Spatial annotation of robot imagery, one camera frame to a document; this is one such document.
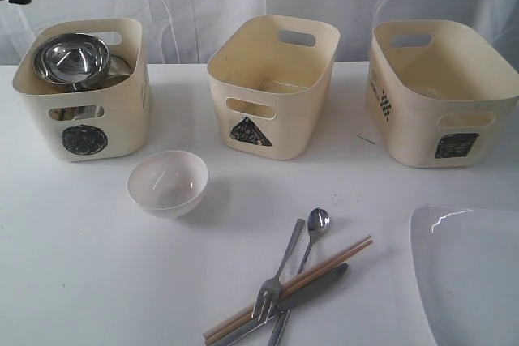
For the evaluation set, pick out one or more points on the steel bowl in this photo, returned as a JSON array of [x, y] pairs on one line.
[[72, 62]]

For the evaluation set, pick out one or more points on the white bowl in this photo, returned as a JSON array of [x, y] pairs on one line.
[[168, 184]]

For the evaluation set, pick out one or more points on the steel spoon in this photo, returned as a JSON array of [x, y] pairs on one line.
[[318, 223]]

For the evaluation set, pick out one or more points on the steel fork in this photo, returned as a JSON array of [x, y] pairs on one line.
[[270, 291]]

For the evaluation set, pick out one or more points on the steel cup in bin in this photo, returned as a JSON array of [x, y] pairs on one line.
[[119, 66]]

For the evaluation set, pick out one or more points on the cream bin with circle mark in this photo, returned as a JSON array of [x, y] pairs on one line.
[[122, 129]]

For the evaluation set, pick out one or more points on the cream bin with triangle mark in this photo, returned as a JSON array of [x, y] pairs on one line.
[[269, 84]]

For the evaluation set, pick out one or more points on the small dark stick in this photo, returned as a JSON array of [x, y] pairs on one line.
[[366, 140]]

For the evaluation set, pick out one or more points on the steel table knife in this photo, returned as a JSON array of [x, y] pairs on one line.
[[315, 288]]

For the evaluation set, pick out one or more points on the cream bin with square mark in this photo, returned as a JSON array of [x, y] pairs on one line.
[[438, 92]]

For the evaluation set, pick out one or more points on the white square plate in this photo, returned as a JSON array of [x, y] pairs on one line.
[[466, 268]]

